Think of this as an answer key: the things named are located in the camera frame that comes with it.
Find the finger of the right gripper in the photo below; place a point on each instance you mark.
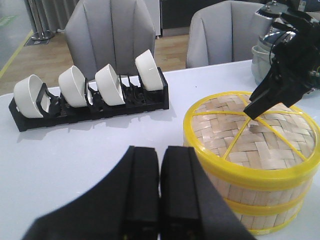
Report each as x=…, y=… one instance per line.
x=265, y=98

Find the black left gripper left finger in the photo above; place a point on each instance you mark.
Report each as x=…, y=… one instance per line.
x=124, y=205

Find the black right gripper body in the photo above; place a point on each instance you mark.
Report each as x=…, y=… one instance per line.
x=295, y=70

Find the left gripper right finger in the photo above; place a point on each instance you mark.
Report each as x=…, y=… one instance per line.
x=190, y=206

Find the woven bamboo steamer lid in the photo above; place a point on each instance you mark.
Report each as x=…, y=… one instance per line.
x=280, y=139

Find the bamboo steamer tier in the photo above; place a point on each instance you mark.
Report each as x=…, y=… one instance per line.
x=257, y=200
x=263, y=220

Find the green electric cooking pot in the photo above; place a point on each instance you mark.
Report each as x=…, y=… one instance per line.
x=261, y=63

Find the glass pot lid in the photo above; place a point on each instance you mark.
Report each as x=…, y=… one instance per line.
x=264, y=18

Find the grey chair right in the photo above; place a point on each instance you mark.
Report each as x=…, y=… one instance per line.
x=221, y=33

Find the grey chair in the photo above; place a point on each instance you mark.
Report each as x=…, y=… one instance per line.
x=115, y=32
x=221, y=33

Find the black bowl rack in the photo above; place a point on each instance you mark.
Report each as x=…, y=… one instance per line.
x=137, y=100

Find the white bowl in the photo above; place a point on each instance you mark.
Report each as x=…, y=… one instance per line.
x=25, y=95
x=109, y=86
x=148, y=71
x=72, y=86

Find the white bowl right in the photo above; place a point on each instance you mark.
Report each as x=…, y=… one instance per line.
x=148, y=71

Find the white bowl far left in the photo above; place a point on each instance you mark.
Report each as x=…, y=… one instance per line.
x=25, y=95

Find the grey chair left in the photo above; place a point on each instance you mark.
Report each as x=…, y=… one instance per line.
x=115, y=32

